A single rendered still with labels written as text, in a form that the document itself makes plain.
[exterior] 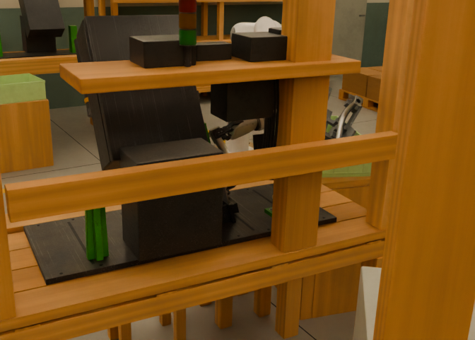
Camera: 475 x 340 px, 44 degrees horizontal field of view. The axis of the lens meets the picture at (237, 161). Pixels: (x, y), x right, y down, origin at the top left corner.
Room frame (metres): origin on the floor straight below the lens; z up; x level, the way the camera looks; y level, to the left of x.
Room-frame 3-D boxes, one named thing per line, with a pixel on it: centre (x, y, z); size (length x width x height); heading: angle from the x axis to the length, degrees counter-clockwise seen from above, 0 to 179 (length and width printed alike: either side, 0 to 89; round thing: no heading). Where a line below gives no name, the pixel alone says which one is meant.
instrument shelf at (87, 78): (1.77, 0.07, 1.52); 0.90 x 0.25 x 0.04; 119
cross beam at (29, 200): (1.68, 0.01, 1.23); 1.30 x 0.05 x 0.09; 119
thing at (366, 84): (7.94, -2.07, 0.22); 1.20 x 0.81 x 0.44; 28
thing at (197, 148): (1.83, 0.22, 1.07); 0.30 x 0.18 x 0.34; 119
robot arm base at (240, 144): (2.82, 0.00, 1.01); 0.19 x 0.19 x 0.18
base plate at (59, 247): (2.00, 0.19, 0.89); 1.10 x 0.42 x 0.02; 119
